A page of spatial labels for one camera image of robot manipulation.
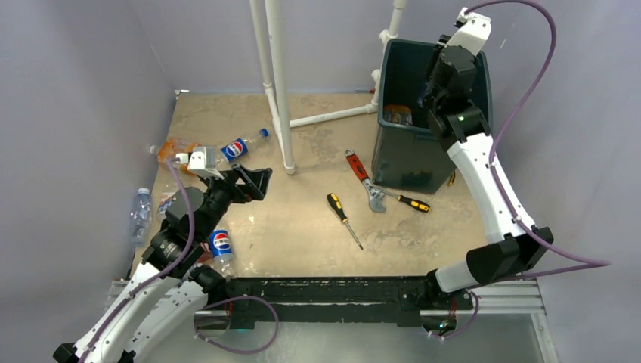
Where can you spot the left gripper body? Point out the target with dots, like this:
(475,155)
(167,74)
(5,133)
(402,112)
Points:
(221,193)

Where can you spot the orange juice bottle white cap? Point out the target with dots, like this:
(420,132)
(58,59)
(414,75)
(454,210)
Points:
(398,114)

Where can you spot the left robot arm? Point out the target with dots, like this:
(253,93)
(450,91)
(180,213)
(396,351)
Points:
(166,288)

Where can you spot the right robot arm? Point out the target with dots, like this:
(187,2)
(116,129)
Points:
(465,136)

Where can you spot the dark green plastic bin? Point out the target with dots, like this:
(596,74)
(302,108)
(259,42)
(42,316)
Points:
(411,158)

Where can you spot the pepsi bottle near base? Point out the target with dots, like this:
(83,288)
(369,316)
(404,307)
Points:
(220,246)

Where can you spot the blue white label bottle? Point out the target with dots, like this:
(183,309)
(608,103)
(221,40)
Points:
(166,200)

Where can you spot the orange label bottle far left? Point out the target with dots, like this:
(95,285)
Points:
(169,151)

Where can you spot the yellow black screwdriver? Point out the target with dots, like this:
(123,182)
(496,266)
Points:
(414,203)
(336,206)

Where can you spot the clear water bottle left edge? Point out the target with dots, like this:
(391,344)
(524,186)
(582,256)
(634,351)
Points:
(140,217)

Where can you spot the red adjustable wrench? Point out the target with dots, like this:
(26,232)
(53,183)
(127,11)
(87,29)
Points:
(375,197)

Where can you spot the white pvc pipe frame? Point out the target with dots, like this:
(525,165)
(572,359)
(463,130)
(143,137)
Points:
(270,46)

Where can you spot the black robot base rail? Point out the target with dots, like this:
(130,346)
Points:
(407,301)

